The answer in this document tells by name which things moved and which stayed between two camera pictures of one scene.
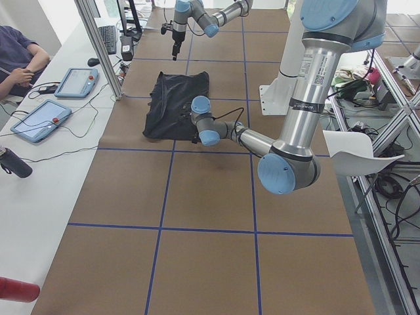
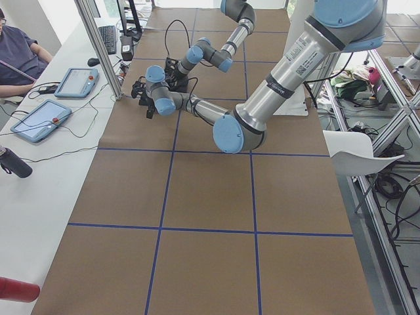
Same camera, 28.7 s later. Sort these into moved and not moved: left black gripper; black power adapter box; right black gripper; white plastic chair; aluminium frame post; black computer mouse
Moved: right black gripper; left black gripper
Not moved: black computer mouse; white plastic chair; black power adapter box; aluminium frame post
